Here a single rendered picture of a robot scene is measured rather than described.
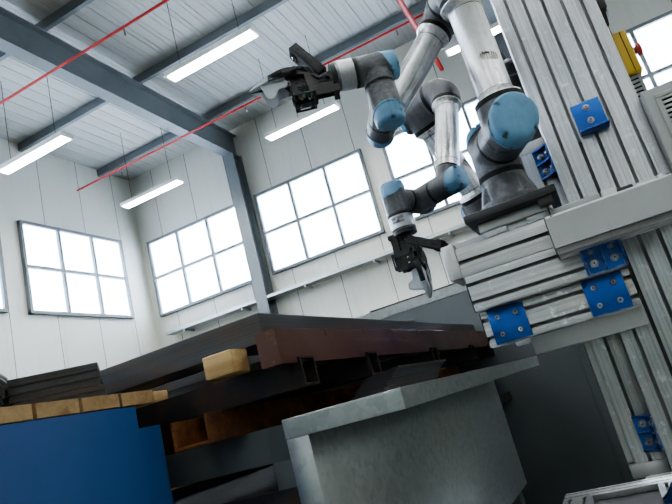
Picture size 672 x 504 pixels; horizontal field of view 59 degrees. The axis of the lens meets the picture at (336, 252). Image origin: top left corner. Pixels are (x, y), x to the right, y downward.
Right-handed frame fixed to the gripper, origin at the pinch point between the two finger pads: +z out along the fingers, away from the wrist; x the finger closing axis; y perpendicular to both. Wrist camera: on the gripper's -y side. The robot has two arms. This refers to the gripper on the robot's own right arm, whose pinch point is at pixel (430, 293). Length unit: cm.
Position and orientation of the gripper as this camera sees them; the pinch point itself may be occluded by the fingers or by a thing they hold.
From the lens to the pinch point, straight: 172.9
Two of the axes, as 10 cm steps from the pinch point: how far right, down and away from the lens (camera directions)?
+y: -8.6, 3.4, 3.8
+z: 2.5, 9.3, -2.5
